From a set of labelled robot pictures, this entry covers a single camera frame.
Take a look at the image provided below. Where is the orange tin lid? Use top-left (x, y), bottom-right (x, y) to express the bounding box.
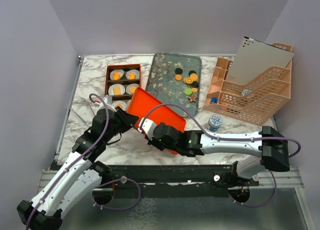
top-left (125, 87), bottom-right (187, 156)

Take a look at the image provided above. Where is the orange round dotted cookie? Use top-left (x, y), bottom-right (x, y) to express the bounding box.
top-left (129, 86), bottom-right (136, 94)

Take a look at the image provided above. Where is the orange cookie tin box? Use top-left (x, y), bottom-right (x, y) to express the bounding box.
top-left (104, 64), bottom-right (142, 110)

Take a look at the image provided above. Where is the orange fish cookie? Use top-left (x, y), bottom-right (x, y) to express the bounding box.
top-left (113, 72), bottom-right (121, 81)

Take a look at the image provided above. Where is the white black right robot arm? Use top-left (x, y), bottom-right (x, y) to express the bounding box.
top-left (140, 120), bottom-right (290, 185)

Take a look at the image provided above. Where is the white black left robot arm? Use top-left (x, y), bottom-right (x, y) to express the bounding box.
top-left (17, 108), bottom-right (140, 229)

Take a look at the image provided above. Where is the white paper cup liner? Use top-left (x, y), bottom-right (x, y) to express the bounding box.
top-left (125, 69), bottom-right (140, 80)
top-left (110, 69), bottom-right (124, 81)
top-left (126, 84), bottom-right (140, 95)
top-left (108, 84), bottom-right (126, 96)
top-left (112, 101), bottom-right (127, 111)

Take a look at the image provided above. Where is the brown star cookie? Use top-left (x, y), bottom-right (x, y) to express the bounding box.
top-left (188, 95), bottom-right (198, 103)

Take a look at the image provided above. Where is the green macaron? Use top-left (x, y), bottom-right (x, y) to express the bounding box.
top-left (184, 88), bottom-right (193, 96)

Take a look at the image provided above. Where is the blue round slime jar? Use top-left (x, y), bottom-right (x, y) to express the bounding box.
top-left (208, 114), bottom-right (223, 132)

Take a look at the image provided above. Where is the tan swirl cookie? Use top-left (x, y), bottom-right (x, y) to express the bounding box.
top-left (191, 88), bottom-right (198, 94)

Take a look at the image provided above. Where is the blue floral serving tray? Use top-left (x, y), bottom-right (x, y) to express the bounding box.
top-left (145, 53), bottom-right (202, 116)

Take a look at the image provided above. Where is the black sandwich cookie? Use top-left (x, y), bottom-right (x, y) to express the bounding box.
top-left (188, 70), bottom-right (196, 75)
top-left (174, 68), bottom-right (183, 75)
top-left (191, 81), bottom-right (199, 88)

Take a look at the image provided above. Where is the yellow lotus slice cookie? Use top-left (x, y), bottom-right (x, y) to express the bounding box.
top-left (183, 77), bottom-right (194, 85)

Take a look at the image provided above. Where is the blue capped bottle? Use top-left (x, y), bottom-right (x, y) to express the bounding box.
top-left (210, 97), bottom-right (218, 104)

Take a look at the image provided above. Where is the tan round dotted cookie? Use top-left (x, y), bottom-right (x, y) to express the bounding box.
top-left (189, 73), bottom-right (199, 82)

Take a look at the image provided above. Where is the blue white round jar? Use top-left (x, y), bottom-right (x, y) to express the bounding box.
top-left (241, 89), bottom-right (251, 96)

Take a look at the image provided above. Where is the peach plastic desk organizer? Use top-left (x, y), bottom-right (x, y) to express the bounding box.
top-left (203, 58), bottom-right (292, 126)

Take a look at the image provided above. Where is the grey notebook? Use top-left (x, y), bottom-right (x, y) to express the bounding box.
top-left (225, 37), bottom-right (294, 85)

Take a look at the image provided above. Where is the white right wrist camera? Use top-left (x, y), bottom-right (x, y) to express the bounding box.
top-left (137, 118), bottom-right (157, 140)

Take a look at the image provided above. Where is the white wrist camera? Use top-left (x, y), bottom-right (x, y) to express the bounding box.
top-left (137, 118), bottom-right (157, 140)
top-left (98, 95), bottom-right (116, 112)

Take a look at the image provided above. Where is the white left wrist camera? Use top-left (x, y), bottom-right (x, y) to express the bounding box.
top-left (98, 95), bottom-right (116, 112)

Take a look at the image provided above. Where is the black metal base rail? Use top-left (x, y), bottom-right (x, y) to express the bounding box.
top-left (90, 165), bottom-right (259, 200)

